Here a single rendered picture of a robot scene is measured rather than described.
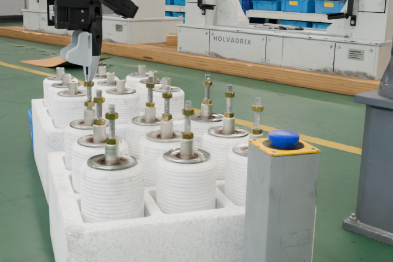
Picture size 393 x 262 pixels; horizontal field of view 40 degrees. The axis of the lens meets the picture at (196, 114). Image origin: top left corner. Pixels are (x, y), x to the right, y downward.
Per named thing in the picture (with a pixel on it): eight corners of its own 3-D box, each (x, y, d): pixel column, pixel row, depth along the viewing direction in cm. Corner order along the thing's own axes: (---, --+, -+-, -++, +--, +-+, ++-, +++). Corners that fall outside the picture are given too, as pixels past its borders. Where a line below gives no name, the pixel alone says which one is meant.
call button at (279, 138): (289, 142, 74) (290, 128, 73) (304, 151, 70) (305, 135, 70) (262, 144, 72) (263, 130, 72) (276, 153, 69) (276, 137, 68)
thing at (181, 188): (150, 251, 93) (150, 150, 89) (203, 244, 96) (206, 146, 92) (163, 279, 84) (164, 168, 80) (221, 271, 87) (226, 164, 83)
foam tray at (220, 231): (223, 213, 127) (226, 138, 123) (309, 304, 91) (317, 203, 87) (50, 234, 114) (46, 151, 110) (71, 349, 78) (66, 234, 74)
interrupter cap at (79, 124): (104, 132, 100) (104, 128, 100) (64, 130, 101) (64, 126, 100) (114, 122, 107) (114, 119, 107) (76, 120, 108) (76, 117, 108)
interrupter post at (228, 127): (219, 134, 100) (220, 117, 99) (224, 131, 102) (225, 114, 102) (231, 136, 99) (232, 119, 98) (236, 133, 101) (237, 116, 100)
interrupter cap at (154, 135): (187, 133, 101) (188, 129, 101) (188, 144, 93) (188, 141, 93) (146, 132, 100) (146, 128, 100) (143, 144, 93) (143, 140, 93)
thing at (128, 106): (134, 153, 147) (134, 87, 143) (144, 164, 138) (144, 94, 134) (99, 157, 144) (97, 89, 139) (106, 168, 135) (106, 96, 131)
